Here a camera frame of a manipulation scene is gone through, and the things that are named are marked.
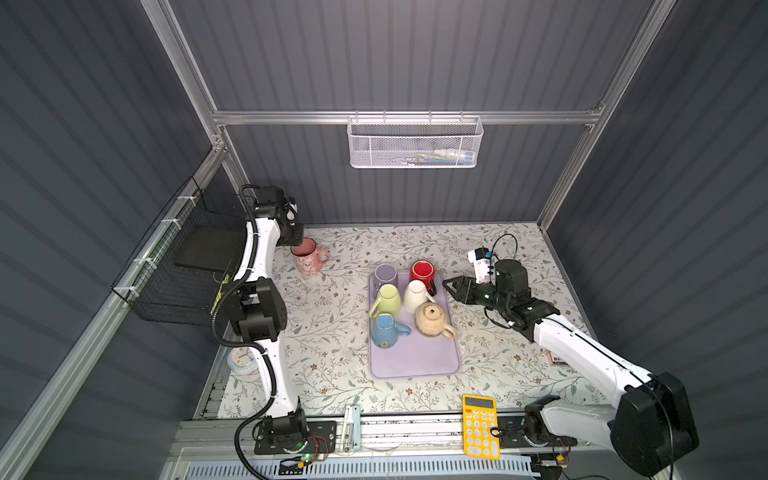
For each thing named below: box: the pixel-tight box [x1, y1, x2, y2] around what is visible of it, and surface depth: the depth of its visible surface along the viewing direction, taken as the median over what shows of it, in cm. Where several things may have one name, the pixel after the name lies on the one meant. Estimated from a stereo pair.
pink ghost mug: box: [290, 237, 330, 276], surface depth 102 cm
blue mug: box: [372, 313, 411, 349], surface depth 88 cm
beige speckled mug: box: [415, 302, 455, 339], surface depth 88 cm
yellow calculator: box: [462, 395, 501, 461], surface depth 75 cm
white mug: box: [403, 279, 437, 314], surface depth 93 cm
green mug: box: [369, 283, 401, 319], surface depth 91 cm
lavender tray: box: [370, 270, 460, 379], surface depth 88 cm
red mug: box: [409, 259, 437, 297], surface depth 98 cm
